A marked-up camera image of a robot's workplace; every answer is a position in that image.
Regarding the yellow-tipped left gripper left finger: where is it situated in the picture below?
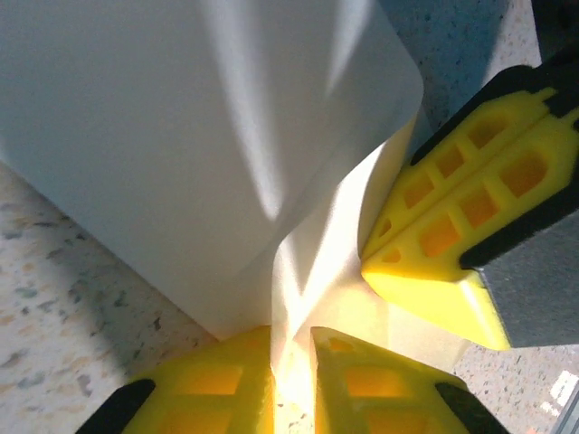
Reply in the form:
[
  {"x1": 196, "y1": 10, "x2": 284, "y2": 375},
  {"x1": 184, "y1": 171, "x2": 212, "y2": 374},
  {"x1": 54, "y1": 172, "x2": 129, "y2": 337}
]
[{"x1": 76, "y1": 325, "x2": 276, "y2": 434}]

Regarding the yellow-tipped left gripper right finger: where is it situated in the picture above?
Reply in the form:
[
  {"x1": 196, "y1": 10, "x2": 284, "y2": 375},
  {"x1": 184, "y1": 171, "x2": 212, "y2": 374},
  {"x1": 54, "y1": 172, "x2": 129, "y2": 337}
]
[{"x1": 310, "y1": 325, "x2": 512, "y2": 434}]

